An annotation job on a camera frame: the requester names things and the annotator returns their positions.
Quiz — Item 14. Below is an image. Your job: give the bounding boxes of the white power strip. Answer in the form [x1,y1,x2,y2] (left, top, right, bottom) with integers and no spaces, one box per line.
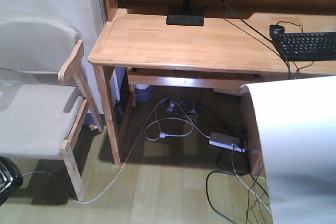
[209,132,246,152]

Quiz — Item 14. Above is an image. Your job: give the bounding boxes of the black round desk device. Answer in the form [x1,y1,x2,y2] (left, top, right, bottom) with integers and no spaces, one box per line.
[269,24,285,37]

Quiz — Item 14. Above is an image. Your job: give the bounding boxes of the white charger cable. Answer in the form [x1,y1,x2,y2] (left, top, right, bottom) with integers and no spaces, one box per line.
[22,97,212,205]

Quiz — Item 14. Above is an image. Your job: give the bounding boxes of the black keyboard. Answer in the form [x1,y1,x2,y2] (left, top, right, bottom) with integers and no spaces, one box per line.
[270,32,335,61]

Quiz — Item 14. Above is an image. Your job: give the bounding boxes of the grey cushioned wooden chair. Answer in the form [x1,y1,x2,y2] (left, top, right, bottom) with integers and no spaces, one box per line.
[1,20,103,201]

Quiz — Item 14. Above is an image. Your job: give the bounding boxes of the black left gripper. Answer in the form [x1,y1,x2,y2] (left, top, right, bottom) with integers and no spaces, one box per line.
[1,156,23,205]

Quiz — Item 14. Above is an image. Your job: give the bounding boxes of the wooden desk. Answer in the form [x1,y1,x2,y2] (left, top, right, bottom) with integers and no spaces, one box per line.
[89,0,335,165]

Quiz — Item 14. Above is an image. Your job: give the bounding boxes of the black monitor cable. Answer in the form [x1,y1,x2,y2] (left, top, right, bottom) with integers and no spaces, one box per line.
[209,0,292,80]

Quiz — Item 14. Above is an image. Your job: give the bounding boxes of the white paper sheets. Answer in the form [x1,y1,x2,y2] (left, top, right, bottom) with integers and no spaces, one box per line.
[240,76,335,223]

